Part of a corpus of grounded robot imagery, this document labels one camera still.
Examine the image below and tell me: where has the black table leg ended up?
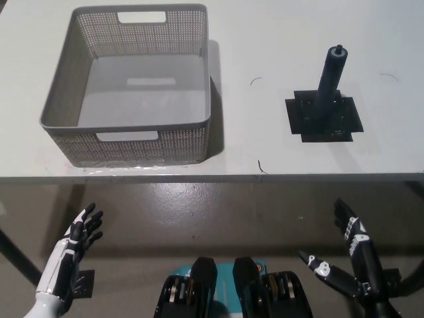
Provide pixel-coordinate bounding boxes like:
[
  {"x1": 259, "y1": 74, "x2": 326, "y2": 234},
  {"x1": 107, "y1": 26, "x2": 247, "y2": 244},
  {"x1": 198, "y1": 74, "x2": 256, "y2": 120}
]
[
  {"x1": 399, "y1": 254, "x2": 424, "y2": 295},
  {"x1": 0, "y1": 226, "x2": 43, "y2": 288}
]

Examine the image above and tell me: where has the grey perforated plastic basket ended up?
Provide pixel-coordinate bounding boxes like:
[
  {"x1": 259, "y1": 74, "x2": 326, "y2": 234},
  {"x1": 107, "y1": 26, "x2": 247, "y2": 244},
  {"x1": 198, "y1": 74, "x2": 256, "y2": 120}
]
[{"x1": 38, "y1": 3, "x2": 213, "y2": 168}]

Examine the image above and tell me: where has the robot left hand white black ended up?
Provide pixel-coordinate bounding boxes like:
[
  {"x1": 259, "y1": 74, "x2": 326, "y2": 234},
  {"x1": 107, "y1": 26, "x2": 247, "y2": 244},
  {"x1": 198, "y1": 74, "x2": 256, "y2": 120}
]
[{"x1": 35, "y1": 202, "x2": 105, "y2": 303}]

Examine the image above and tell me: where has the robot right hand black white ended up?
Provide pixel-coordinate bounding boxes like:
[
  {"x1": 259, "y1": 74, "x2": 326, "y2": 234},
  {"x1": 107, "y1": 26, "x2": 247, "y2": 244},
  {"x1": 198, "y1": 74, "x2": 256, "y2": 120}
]
[{"x1": 297, "y1": 197, "x2": 394, "y2": 307}]

